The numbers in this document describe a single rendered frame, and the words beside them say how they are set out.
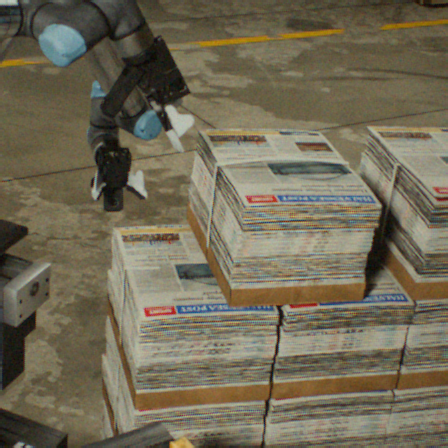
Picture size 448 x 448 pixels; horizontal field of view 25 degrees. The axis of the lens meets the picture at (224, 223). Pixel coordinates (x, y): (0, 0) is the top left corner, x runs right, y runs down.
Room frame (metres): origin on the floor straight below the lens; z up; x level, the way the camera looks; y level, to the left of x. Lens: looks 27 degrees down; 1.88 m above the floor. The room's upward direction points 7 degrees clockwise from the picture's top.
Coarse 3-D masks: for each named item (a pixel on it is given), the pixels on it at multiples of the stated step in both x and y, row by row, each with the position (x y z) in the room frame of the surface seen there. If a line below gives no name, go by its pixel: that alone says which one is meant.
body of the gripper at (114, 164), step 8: (104, 144) 2.21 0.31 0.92; (112, 144) 2.20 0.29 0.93; (96, 152) 2.23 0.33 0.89; (104, 152) 2.20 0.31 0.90; (112, 152) 2.17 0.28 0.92; (120, 152) 2.17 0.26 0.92; (128, 152) 2.17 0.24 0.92; (96, 160) 2.23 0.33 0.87; (104, 160) 2.16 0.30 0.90; (112, 160) 2.14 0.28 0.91; (120, 160) 2.14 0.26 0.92; (128, 160) 2.16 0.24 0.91; (104, 168) 2.15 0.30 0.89; (112, 168) 2.14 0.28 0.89; (120, 168) 2.14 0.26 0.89; (128, 168) 2.14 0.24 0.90; (104, 176) 2.14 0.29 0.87; (112, 176) 2.14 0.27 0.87; (120, 176) 2.14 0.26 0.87; (112, 184) 2.14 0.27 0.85; (120, 184) 2.14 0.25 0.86
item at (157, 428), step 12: (132, 432) 1.31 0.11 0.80; (144, 432) 1.32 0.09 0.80; (156, 432) 1.32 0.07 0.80; (168, 432) 1.32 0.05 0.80; (96, 444) 1.27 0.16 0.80; (108, 444) 1.28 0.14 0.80; (120, 444) 1.28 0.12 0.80; (132, 444) 1.28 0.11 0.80; (144, 444) 1.29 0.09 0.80; (156, 444) 1.29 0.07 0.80; (168, 444) 1.31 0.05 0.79
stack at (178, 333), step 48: (144, 240) 1.92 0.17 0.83; (192, 240) 1.95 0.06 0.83; (144, 288) 1.73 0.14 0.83; (192, 288) 1.75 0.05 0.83; (384, 288) 1.84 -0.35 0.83; (144, 336) 1.62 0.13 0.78; (192, 336) 1.65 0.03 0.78; (240, 336) 1.68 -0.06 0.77; (288, 336) 1.72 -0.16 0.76; (336, 336) 1.75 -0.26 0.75; (384, 336) 1.79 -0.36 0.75; (432, 336) 1.82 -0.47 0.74; (144, 384) 1.63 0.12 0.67; (192, 384) 1.65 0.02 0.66; (240, 384) 1.69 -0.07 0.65; (192, 432) 1.65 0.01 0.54; (240, 432) 1.69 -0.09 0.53; (288, 432) 1.72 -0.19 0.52; (336, 432) 1.76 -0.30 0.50; (384, 432) 1.79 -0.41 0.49; (432, 432) 1.84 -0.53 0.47
